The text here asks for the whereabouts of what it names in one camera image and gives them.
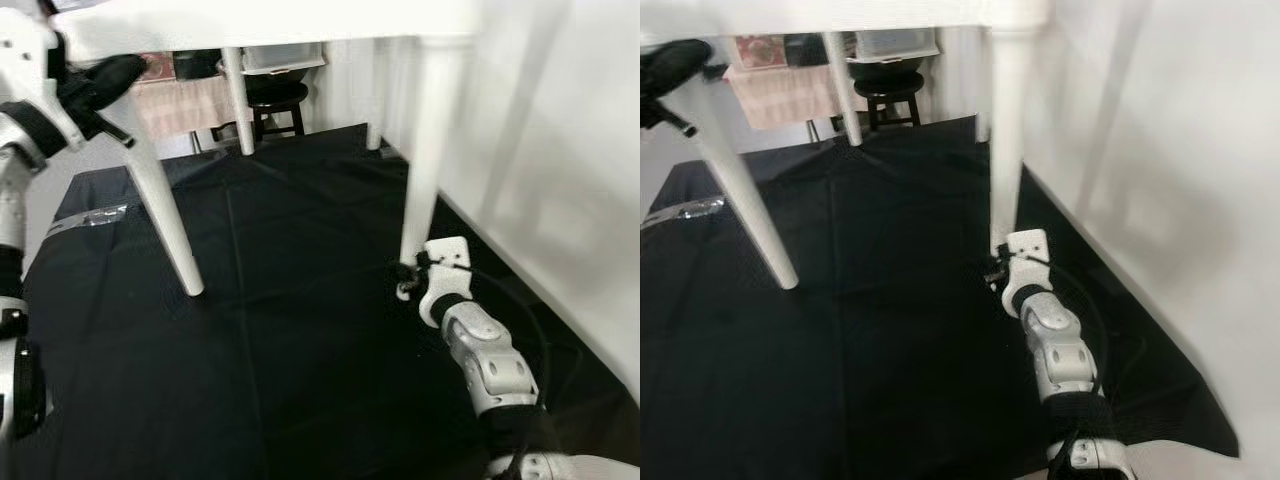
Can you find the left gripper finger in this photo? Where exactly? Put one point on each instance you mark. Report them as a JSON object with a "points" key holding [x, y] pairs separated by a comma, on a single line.
{"points": [[672, 65], [112, 76]]}

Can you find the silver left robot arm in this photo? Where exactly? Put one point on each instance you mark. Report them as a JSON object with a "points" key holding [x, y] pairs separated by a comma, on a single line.
{"points": [[10, 200]]}

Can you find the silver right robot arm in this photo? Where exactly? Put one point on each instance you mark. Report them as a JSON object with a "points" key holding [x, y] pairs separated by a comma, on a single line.
{"points": [[490, 360], [1060, 350]]}

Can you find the red food poster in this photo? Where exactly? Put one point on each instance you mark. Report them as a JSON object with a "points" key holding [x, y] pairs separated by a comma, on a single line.
{"points": [[760, 50], [160, 66]]}

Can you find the clear plastic bag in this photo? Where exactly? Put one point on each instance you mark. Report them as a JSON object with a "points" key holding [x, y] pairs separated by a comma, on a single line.
{"points": [[685, 210], [95, 215]]}

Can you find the black tablecloth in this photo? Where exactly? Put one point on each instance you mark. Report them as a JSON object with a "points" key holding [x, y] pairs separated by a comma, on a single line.
{"points": [[300, 300], [900, 300]]}

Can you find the black wooden stool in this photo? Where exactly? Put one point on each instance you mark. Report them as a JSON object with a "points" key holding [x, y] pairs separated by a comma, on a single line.
{"points": [[895, 105], [275, 112]]}

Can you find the clear plastic container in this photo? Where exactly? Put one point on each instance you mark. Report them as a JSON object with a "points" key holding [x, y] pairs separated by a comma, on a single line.
{"points": [[285, 57], [895, 45]]}

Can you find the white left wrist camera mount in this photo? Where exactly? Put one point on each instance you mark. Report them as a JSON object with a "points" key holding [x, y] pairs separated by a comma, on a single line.
{"points": [[25, 60]]}

